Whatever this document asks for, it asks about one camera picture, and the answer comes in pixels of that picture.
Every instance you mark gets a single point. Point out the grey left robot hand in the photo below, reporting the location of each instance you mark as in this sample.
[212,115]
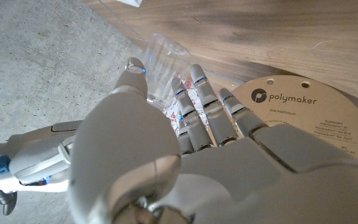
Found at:
[228,180]

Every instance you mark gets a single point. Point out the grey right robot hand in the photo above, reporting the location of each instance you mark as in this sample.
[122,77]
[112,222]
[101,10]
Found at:
[39,158]

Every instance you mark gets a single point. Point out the clear medicine bottle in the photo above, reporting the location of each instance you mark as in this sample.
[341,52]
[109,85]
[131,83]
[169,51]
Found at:
[165,62]

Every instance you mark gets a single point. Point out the cardboard filament reel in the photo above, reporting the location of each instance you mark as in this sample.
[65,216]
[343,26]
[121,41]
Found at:
[322,115]

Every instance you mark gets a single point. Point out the floral backdrop cloth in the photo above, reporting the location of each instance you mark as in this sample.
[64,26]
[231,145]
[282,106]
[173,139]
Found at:
[172,113]

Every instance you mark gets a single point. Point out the white cube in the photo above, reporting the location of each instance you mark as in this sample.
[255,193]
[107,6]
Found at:
[130,2]

